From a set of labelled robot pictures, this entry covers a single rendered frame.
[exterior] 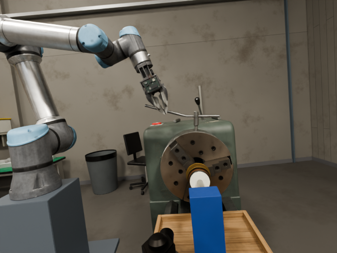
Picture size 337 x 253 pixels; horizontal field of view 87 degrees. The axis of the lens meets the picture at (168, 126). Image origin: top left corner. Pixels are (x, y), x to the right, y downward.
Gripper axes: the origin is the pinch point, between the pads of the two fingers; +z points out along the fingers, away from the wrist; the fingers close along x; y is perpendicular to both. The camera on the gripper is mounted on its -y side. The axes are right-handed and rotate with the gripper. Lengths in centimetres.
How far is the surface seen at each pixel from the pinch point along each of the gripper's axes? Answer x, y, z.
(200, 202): 1.4, 31.2, 25.9
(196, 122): 10.2, -4.3, 10.2
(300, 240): 58, -94, 161
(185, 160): -0.3, 5.1, 21.4
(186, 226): -10.0, 8.7, 44.2
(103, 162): -155, -222, 27
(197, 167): 3.3, 10.7, 24.2
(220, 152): 14.2, -0.9, 25.5
